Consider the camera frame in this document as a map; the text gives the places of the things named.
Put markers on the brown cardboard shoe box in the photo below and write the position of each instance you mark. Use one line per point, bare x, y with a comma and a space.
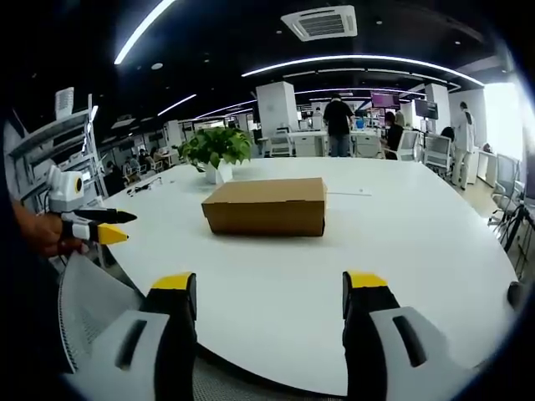
267, 209

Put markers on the ceiling air conditioner vent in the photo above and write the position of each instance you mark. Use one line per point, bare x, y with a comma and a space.
320, 21

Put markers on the grey mesh office chair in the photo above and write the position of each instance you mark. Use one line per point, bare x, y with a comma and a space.
96, 309

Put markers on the purple monitor screen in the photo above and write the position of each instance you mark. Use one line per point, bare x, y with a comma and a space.
384, 99

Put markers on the black tripod stand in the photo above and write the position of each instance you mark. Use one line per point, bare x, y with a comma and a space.
518, 234

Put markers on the white metal shelf rack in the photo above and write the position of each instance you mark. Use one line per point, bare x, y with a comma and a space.
54, 142

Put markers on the person's left hand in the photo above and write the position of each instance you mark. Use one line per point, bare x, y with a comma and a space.
42, 234

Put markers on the dark monitor screen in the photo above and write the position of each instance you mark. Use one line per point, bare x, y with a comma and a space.
426, 108

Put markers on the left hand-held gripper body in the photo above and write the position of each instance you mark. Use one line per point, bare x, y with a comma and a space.
64, 192

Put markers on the white plant pot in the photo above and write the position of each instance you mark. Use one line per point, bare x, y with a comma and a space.
218, 173

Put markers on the white office desk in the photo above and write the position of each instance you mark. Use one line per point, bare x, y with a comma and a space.
311, 144

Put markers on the green potted plant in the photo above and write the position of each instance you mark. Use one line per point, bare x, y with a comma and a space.
217, 146

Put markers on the white office chair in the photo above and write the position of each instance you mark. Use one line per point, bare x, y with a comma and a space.
409, 144
281, 143
436, 151

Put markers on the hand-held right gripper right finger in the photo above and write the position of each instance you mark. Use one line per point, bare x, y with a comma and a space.
393, 342

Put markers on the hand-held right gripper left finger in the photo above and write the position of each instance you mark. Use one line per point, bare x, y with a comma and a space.
138, 346

